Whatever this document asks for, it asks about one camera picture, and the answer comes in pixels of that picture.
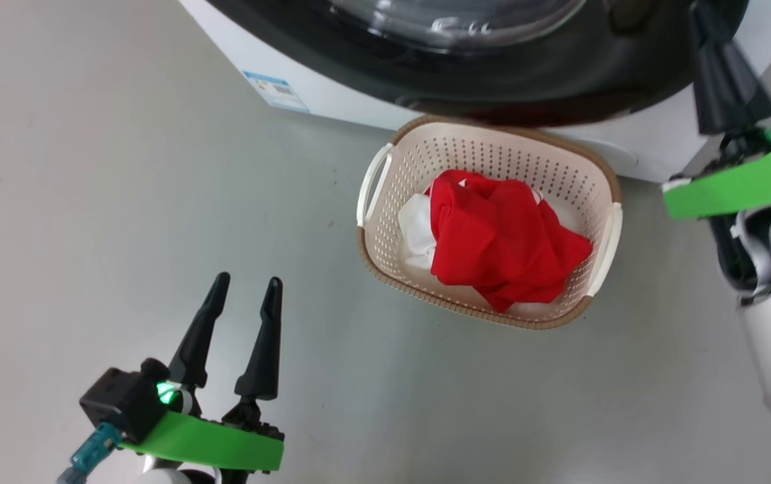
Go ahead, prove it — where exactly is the cream perforated basket brown rim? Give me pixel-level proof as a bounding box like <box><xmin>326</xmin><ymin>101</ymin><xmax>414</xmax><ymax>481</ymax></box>
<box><xmin>356</xmin><ymin>114</ymin><xmax>624</xmax><ymax>330</ymax></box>

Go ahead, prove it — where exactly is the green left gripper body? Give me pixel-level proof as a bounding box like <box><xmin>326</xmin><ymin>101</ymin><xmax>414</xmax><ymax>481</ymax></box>
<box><xmin>120</xmin><ymin>387</ymin><xmax>285</xmax><ymax>484</ymax></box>

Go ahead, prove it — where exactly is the white front-load washing machine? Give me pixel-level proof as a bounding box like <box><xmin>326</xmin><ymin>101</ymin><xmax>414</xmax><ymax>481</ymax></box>
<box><xmin>179</xmin><ymin>0</ymin><xmax>771</xmax><ymax>184</ymax></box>

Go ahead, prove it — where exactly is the blue energy label sticker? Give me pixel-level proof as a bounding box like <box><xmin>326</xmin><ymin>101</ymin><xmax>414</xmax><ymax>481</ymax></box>
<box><xmin>243</xmin><ymin>71</ymin><xmax>310</xmax><ymax>113</ymax></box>

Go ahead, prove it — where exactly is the red and white shirt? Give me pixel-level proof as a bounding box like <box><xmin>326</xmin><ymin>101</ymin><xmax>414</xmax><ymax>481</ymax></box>
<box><xmin>397</xmin><ymin>169</ymin><xmax>593</xmax><ymax>314</ymax></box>

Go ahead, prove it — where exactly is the teal left cable connector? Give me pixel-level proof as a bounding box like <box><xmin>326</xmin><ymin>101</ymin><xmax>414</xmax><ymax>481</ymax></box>
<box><xmin>56</xmin><ymin>422</ymin><xmax>124</xmax><ymax>484</ymax></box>

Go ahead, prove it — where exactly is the washing machine door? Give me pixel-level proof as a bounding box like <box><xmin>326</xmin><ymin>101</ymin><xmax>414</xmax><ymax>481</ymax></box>
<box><xmin>205</xmin><ymin>0</ymin><xmax>749</xmax><ymax>128</ymax></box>

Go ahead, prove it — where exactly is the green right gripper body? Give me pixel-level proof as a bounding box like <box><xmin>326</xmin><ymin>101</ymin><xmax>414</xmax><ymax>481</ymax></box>
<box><xmin>662</xmin><ymin>128</ymin><xmax>771</xmax><ymax>221</ymax></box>

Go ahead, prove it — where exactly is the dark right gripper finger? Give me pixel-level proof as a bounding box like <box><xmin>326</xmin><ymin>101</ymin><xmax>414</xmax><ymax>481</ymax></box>
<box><xmin>715</xmin><ymin>0</ymin><xmax>771</xmax><ymax>132</ymax></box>
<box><xmin>691</xmin><ymin>0</ymin><xmax>729</xmax><ymax>135</ymax></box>

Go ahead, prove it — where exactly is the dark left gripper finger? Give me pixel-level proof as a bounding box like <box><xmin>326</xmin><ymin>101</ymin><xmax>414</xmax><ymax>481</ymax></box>
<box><xmin>235</xmin><ymin>277</ymin><xmax>284</xmax><ymax>402</ymax></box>
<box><xmin>168</xmin><ymin>272</ymin><xmax>231</xmax><ymax>389</ymax></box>

